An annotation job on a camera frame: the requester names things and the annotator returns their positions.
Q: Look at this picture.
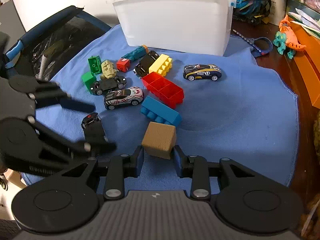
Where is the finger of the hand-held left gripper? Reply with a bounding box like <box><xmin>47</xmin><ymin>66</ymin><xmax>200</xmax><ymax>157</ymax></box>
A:
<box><xmin>27</xmin><ymin>78</ymin><xmax>96</xmax><ymax>113</ymax></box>
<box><xmin>27</xmin><ymin>116</ymin><xmax>117</xmax><ymax>161</ymax></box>

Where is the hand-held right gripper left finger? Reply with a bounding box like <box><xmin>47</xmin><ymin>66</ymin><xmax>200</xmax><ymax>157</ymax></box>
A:
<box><xmin>61</xmin><ymin>145</ymin><xmax>145</xmax><ymax>201</ymax></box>

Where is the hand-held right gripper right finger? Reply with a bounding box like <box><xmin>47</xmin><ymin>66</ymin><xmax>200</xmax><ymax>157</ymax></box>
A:
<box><xmin>173</xmin><ymin>145</ymin><xmax>258</xmax><ymax>200</ymax></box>

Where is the black and red toy car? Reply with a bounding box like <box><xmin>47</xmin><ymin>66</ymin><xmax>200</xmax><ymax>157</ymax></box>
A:
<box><xmin>81</xmin><ymin>112</ymin><xmax>109</xmax><ymax>146</ymax></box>

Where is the green building block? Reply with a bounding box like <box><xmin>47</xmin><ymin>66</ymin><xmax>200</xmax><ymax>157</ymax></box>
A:
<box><xmin>88</xmin><ymin>55</ymin><xmax>102</xmax><ymax>75</ymax></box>
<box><xmin>82</xmin><ymin>71</ymin><xmax>97</xmax><ymax>95</ymax></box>

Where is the wooden cube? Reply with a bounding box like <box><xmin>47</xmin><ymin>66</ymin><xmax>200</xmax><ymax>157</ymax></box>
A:
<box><xmin>141</xmin><ymin>121</ymin><xmax>177</xmax><ymax>160</ymax></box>

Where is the black toy car chassis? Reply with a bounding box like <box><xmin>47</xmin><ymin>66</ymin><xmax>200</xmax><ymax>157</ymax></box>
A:
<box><xmin>90</xmin><ymin>75</ymin><xmax>126</xmax><ymax>96</ymax></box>

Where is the white checkered toy car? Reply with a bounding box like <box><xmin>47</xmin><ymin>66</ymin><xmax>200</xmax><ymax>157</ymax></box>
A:
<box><xmin>104</xmin><ymin>87</ymin><xmax>145</xmax><ymax>110</ymax></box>

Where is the beige toy figure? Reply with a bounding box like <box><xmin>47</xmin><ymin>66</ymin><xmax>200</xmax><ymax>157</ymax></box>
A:
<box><xmin>100</xmin><ymin>59</ymin><xmax>118</xmax><ymax>79</ymax></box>

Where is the blue building block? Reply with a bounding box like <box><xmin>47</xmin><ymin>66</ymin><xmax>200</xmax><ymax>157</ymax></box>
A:
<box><xmin>140</xmin><ymin>95</ymin><xmax>182</xmax><ymax>127</ymax></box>

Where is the small red cube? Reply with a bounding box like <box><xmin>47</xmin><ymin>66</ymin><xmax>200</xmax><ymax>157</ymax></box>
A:
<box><xmin>116</xmin><ymin>58</ymin><xmax>130</xmax><ymax>72</ymax></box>

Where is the red building block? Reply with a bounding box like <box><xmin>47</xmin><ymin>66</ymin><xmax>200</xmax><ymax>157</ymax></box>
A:
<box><xmin>141</xmin><ymin>71</ymin><xmax>185</xmax><ymax>109</ymax></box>

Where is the teal toy with orange tip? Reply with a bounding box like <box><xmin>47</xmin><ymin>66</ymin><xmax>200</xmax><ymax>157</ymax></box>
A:
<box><xmin>121</xmin><ymin>45</ymin><xmax>149</xmax><ymax>62</ymax></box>

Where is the black and silver toy car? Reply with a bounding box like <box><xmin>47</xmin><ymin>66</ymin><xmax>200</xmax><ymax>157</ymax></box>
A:
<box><xmin>133</xmin><ymin>50</ymin><xmax>160</xmax><ymax>79</ymax></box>

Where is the yellow building block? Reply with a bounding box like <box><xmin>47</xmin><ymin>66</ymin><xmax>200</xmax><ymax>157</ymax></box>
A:
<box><xmin>149</xmin><ymin>54</ymin><xmax>173</xmax><ymax>77</ymax></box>

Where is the navy and yellow toy car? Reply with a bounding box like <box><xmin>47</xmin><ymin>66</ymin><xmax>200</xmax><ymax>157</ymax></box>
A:
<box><xmin>183</xmin><ymin>64</ymin><xmax>222</xmax><ymax>81</ymax></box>

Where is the white plastic container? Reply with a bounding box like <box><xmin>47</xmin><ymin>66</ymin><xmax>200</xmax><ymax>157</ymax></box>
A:
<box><xmin>107</xmin><ymin>0</ymin><xmax>238</xmax><ymax>57</ymax></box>

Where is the blue cloth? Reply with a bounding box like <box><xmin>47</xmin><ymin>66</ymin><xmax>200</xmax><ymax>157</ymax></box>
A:
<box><xmin>21</xmin><ymin>24</ymin><xmax>299</xmax><ymax>196</ymax></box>

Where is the grey twisted rod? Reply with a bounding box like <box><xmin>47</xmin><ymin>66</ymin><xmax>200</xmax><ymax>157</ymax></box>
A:
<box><xmin>232</xmin><ymin>29</ymin><xmax>254</xmax><ymax>46</ymax></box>

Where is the orange box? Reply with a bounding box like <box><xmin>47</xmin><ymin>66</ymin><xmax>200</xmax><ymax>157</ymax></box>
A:
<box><xmin>287</xmin><ymin>20</ymin><xmax>320</xmax><ymax>105</ymax></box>

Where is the orange and teal dinosaur toy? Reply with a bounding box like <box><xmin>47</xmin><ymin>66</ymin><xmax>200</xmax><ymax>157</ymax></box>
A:
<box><xmin>272</xmin><ymin>15</ymin><xmax>307</xmax><ymax>59</ymax></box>

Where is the white carton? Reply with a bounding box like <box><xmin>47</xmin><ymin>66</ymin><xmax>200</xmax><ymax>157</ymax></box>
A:
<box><xmin>269</xmin><ymin>0</ymin><xmax>288</xmax><ymax>26</ymax></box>

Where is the blue strap loop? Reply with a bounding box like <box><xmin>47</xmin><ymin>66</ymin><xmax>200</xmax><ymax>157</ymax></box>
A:
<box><xmin>251</xmin><ymin>37</ymin><xmax>273</xmax><ymax>57</ymax></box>

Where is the tangle of coloured straps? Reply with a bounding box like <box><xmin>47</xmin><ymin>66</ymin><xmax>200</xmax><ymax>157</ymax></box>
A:
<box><xmin>232</xmin><ymin>0</ymin><xmax>272</xmax><ymax>26</ymax></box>

